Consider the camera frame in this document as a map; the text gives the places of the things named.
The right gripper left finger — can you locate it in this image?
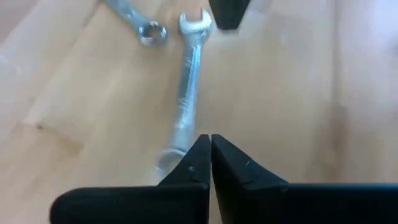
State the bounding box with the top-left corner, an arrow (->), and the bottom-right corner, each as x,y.
49,134 -> 211,224

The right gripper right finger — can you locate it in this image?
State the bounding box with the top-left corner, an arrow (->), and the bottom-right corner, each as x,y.
211,134 -> 398,224

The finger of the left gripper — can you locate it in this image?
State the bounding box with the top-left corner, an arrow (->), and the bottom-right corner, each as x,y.
208,0 -> 251,31

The large chrome combination wrench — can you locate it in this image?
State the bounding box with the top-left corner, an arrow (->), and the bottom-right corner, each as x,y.
154,8 -> 214,181

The medium chrome combination wrench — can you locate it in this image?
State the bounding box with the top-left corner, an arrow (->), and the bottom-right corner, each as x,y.
104,0 -> 169,47

